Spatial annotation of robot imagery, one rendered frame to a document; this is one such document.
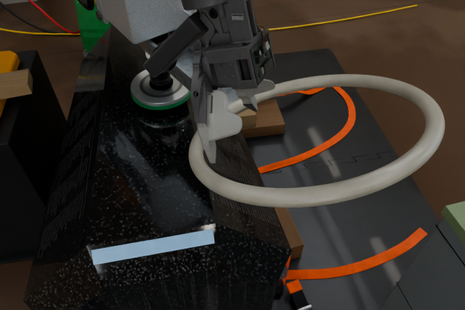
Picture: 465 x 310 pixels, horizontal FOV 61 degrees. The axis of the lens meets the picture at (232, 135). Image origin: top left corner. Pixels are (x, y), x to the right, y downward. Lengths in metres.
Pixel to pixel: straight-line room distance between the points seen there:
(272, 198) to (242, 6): 0.29
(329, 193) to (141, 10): 0.74
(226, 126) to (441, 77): 2.84
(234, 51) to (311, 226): 1.65
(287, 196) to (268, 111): 1.87
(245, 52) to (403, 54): 2.97
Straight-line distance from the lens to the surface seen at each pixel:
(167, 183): 1.16
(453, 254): 1.23
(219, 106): 0.49
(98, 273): 1.11
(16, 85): 1.67
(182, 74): 1.05
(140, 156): 1.24
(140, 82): 1.42
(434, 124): 0.74
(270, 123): 2.38
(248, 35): 0.47
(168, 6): 1.16
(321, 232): 2.04
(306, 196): 0.59
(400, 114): 2.79
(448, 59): 3.48
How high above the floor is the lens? 1.73
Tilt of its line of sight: 46 degrees down
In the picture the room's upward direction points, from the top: straight up
